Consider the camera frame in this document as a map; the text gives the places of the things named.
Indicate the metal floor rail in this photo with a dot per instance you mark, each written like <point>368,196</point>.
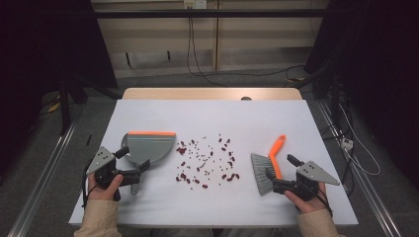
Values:
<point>369,194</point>
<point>42,184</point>

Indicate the black horizontal frame bar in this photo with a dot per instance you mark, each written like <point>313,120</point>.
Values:
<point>230,13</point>

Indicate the black metal stand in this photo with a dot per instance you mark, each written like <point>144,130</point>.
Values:
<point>64,105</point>
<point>334,95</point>

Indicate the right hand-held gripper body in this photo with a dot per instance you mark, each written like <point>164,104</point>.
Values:
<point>313,174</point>

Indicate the group of small green mung beans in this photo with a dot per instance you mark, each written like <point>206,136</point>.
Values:
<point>202,160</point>

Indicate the group of red kidney beans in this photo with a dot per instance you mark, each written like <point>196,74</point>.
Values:
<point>181,150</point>

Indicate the white wall socket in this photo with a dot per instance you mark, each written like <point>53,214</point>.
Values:
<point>195,4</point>

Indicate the dark curtain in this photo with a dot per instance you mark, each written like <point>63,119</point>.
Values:
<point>378,65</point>
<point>39,49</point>

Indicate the dark round table grommet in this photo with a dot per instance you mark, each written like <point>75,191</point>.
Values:
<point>246,98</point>

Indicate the grey dustpan with orange edge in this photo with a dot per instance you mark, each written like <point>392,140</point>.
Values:
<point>150,148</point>

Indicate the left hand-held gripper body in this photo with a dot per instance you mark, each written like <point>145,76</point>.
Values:
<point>104,161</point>

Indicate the person's left hand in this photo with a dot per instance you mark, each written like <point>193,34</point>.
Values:
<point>102,194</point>

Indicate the person's right hand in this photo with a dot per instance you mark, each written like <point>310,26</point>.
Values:
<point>311,206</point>

